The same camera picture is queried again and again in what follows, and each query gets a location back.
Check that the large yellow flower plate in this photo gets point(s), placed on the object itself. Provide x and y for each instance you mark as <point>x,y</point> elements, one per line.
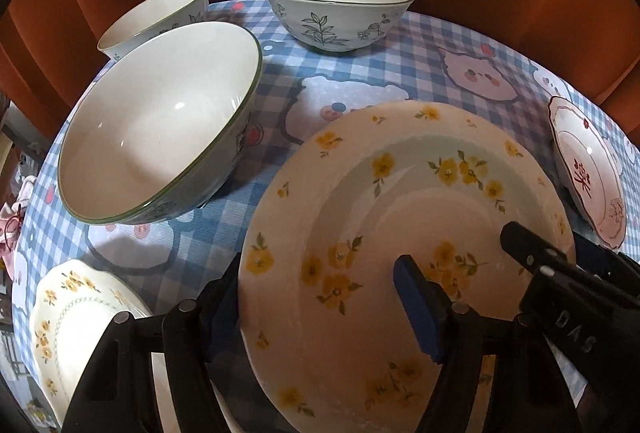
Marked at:
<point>400,193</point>

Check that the large white green-rimmed bowl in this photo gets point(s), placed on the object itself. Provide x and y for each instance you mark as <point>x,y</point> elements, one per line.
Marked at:
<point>150,123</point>

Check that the pile of clothes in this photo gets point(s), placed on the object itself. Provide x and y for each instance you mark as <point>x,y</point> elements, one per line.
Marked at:
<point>10,223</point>

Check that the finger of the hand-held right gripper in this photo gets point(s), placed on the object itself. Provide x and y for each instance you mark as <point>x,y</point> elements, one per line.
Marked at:
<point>530,245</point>
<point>605,258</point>

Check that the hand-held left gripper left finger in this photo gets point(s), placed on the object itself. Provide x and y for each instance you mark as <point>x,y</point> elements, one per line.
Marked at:
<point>226,308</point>

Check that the blue checked tablecloth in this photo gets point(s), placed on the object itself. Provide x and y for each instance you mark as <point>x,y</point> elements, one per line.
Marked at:
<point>350,78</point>

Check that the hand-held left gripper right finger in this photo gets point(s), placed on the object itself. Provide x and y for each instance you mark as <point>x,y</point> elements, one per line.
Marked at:
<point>417,308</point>

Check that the red patterned scalloped plate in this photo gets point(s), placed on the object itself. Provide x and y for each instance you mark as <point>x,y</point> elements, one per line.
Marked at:
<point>585,153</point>

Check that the small scalloped yellow flower plate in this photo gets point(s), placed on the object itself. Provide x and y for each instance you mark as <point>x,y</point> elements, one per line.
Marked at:
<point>70,303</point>

